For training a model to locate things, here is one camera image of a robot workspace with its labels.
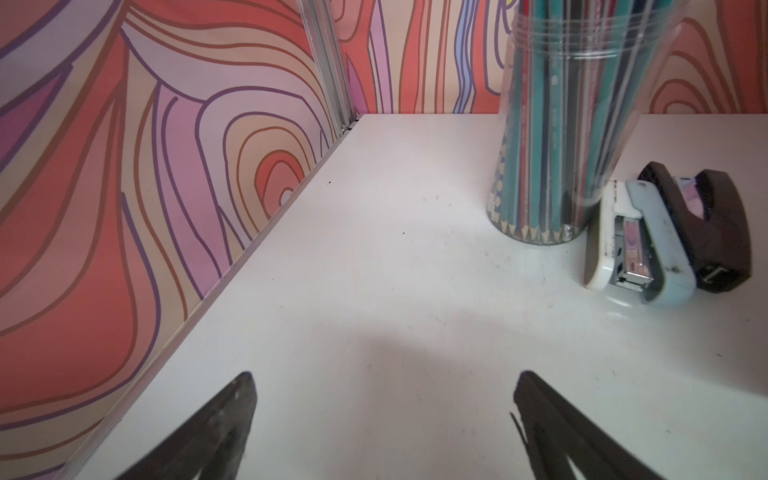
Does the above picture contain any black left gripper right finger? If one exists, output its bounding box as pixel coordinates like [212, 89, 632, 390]
[512, 370, 660, 479]

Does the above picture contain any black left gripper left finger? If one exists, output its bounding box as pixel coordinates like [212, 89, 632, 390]
[119, 371, 258, 479]

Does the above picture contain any white and blue stapler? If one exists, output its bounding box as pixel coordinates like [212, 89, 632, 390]
[584, 180, 696, 306]

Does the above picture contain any cup of pencils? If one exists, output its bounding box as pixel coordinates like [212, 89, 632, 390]
[486, 1, 685, 245]

